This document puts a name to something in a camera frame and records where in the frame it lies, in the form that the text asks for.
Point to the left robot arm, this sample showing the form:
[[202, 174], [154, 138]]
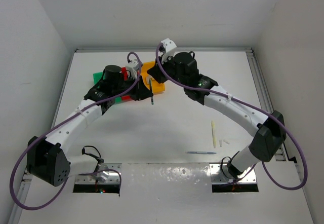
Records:
[[48, 159]]

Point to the yellow plastic bin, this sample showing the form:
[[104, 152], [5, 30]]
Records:
[[156, 87]]

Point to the green pen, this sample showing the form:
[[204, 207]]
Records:
[[152, 94]]

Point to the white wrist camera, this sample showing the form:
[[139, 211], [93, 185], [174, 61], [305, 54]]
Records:
[[133, 68], [169, 48]]

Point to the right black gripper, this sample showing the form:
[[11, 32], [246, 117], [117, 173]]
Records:
[[156, 74]]

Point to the blue pen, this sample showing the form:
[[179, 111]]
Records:
[[200, 153]]

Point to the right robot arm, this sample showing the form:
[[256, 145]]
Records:
[[267, 135]]

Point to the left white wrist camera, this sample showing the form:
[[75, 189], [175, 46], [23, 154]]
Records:
[[133, 68]]

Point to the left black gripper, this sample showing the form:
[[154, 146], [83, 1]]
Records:
[[141, 91]]

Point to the red plastic bin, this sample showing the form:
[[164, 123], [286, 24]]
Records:
[[125, 97]]

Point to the green plastic bin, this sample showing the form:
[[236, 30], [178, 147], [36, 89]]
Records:
[[96, 77]]

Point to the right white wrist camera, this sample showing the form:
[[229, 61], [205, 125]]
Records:
[[169, 48]]

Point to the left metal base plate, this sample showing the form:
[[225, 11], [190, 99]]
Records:
[[110, 175]]

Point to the yellow highlighter pen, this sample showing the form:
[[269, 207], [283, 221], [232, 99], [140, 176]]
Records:
[[213, 134]]

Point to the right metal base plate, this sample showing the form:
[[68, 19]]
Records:
[[218, 178]]

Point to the metal base plate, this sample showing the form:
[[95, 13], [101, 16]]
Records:
[[218, 178], [110, 175]]

